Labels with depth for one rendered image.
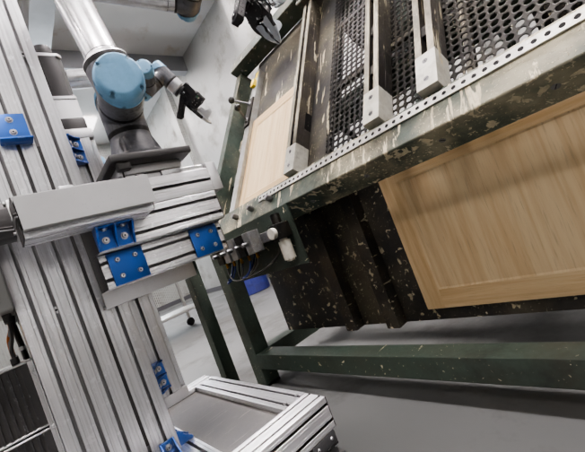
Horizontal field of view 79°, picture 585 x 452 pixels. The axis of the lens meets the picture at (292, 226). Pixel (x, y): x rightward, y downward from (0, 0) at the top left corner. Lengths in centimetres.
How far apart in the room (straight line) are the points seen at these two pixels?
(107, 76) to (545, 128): 112
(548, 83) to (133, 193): 93
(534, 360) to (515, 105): 63
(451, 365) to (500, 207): 49
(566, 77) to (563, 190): 35
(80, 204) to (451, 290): 114
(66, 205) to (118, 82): 33
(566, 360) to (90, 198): 115
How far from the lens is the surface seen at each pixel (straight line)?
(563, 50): 95
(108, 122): 115
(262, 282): 622
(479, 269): 131
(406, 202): 134
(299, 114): 153
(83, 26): 112
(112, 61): 104
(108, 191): 89
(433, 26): 121
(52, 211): 86
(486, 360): 118
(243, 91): 250
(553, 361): 112
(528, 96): 97
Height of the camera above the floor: 69
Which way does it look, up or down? 2 degrees up
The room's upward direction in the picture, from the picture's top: 21 degrees counter-clockwise
